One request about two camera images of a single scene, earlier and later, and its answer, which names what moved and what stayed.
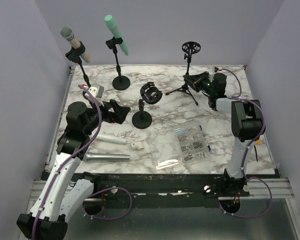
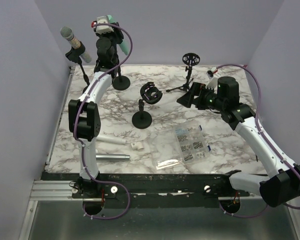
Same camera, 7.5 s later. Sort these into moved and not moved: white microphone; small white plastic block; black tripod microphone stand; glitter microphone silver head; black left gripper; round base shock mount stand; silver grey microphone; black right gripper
Moved: black tripod microphone stand; black right gripper; black left gripper
Not moved: silver grey microphone; glitter microphone silver head; round base shock mount stand; small white plastic block; white microphone
